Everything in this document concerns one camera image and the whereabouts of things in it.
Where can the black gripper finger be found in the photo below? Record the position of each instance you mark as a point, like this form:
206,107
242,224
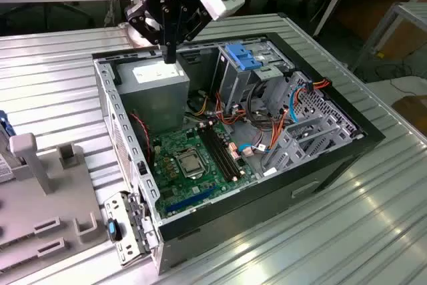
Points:
164,31
172,31

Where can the hard disk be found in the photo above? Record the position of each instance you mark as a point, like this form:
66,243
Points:
5,168

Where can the grey metal disk bay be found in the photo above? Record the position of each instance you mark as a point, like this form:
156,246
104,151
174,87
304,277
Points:
295,148

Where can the grey power supply unit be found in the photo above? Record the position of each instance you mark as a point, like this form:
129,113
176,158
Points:
153,104

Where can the grey optical drive cage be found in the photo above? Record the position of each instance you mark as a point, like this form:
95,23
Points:
233,81

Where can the blue drive latch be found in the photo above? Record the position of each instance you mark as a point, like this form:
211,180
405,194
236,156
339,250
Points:
248,63

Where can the black case fan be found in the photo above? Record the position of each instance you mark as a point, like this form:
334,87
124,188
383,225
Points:
141,131

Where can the CPU socket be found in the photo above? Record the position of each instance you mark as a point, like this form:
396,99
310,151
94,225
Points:
177,157

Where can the black RAM slot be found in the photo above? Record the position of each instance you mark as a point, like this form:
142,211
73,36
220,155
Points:
224,153
228,153
215,153
219,153

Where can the silver CPU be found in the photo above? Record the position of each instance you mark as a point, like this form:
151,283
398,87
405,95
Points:
189,165

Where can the green motherboard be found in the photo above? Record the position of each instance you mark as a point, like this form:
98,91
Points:
181,186

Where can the blue expansion slot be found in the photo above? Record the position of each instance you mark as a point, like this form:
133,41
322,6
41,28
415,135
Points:
191,199

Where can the black PC case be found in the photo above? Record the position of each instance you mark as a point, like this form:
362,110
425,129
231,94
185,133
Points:
233,218

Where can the blue black latch tab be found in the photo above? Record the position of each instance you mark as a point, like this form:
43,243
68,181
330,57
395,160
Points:
112,230

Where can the grey parts rack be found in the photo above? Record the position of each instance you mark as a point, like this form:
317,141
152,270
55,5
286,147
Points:
26,205

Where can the large brown cardboard box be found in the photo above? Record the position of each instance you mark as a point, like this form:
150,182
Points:
400,41

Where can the flat brown cardboard box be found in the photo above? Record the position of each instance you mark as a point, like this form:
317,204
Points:
413,111

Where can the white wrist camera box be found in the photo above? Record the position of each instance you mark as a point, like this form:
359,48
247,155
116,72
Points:
220,3

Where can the grey card retainer bracket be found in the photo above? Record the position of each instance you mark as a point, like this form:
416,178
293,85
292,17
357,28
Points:
116,208

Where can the aluminium frame stand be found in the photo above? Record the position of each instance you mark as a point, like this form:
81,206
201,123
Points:
410,8

